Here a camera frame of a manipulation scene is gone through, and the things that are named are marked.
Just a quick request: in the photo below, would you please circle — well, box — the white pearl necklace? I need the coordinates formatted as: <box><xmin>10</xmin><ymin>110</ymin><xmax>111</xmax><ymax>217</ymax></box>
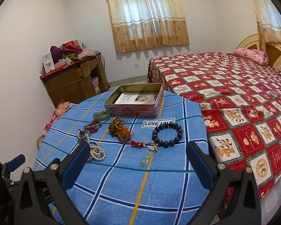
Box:
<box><xmin>82</xmin><ymin>130</ymin><xmax>107</xmax><ymax>162</ymax></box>

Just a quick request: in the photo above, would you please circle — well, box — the silver metal bangle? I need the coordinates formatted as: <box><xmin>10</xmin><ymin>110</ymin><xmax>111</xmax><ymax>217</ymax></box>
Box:
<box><xmin>76</xmin><ymin>129</ymin><xmax>87</xmax><ymax>142</ymax></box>

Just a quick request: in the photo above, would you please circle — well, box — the grey bead bracelet red tassel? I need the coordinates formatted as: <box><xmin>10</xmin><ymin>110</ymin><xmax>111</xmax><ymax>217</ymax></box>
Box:
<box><xmin>84</xmin><ymin>120</ymin><xmax>102</xmax><ymax>134</ymax></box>

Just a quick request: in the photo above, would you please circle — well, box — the dark purple bead bracelet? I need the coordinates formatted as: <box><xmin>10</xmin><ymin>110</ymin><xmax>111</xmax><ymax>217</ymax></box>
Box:
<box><xmin>151</xmin><ymin>122</ymin><xmax>184</xmax><ymax>149</ymax></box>

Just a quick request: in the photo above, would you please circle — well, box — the jade pendant red cord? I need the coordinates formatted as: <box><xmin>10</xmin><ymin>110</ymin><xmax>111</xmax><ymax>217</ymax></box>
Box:
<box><xmin>130</xmin><ymin>140</ymin><xmax>159</xmax><ymax>167</ymax></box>

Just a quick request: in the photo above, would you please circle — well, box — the green jade bangle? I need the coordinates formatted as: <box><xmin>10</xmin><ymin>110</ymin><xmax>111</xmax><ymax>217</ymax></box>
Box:
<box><xmin>93</xmin><ymin>111</ymin><xmax>110</xmax><ymax>122</ymax></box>

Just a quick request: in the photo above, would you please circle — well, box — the brown wooden bead mala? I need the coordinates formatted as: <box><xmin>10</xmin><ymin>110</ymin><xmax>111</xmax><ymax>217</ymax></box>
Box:
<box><xmin>108</xmin><ymin>117</ymin><xmax>131</xmax><ymax>142</ymax></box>

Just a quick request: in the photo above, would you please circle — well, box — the pink fabric bundle on floor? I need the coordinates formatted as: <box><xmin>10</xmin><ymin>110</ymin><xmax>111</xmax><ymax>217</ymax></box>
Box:
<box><xmin>36</xmin><ymin>100</ymin><xmax>75</xmax><ymax>150</ymax></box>

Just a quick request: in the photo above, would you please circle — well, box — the blue plaid tablecloth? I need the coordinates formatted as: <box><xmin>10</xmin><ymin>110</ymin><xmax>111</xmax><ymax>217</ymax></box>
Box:
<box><xmin>32</xmin><ymin>89</ymin><xmax>210</xmax><ymax>225</ymax></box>

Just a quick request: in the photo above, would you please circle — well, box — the red patchwork bed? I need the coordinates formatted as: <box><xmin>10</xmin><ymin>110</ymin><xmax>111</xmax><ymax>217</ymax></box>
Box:
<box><xmin>148</xmin><ymin>52</ymin><xmax>281</xmax><ymax>224</ymax></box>

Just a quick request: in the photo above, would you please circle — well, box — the brown wooden cabinet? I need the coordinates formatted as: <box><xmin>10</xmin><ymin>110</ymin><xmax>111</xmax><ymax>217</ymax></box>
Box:
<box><xmin>39</xmin><ymin>53</ymin><xmax>110</xmax><ymax>107</ymax></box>

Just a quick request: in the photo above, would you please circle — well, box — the white product box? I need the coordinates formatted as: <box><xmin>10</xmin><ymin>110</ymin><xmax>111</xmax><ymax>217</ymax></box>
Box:
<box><xmin>41</xmin><ymin>52</ymin><xmax>55</xmax><ymax>73</ymax></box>

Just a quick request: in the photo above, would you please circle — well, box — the pile of clothes on cabinet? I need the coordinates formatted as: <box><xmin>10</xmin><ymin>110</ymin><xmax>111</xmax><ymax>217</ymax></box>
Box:
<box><xmin>50</xmin><ymin>40</ymin><xmax>101</xmax><ymax>64</ymax></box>

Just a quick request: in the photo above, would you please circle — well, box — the paper leaflet in tin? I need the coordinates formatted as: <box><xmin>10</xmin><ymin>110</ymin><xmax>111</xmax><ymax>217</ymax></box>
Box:
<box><xmin>114</xmin><ymin>92</ymin><xmax>158</xmax><ymax>105</ymax></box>

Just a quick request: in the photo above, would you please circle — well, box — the pink metal tin box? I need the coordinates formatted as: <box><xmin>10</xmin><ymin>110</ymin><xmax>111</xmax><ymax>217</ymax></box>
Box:
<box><xmin>104</xmin><ymin>83</ymin><xmax>164</xmax><ymax>117</ymax></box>

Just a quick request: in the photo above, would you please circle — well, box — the pink pillow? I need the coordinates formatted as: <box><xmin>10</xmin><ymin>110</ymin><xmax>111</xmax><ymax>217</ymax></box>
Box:
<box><xmin>233</xmin><ymin>48</ymin><xmax>269</xmax><ymax>66</ymax></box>

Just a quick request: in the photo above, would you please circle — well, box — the beige wooden headboard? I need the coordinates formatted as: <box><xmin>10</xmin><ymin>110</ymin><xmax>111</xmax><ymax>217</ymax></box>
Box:
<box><xmin>238</xmin><ymin>34</ymin><xmax>281</xmax><ymax>69</ymax></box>

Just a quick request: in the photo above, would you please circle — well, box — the beige curtain at right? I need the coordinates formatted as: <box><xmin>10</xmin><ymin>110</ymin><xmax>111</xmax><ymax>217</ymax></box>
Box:
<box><xmin>251</xmin><ymin>0</ymin><xmax>281</xmax><ymax>51</ymax></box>

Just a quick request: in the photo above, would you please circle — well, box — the beige patterned window curtain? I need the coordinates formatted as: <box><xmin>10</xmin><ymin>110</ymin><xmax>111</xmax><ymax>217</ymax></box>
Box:
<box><xmin>108</xmin><ymin>0</ymin><xmax>189</xmax><ymax>53</ymax></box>

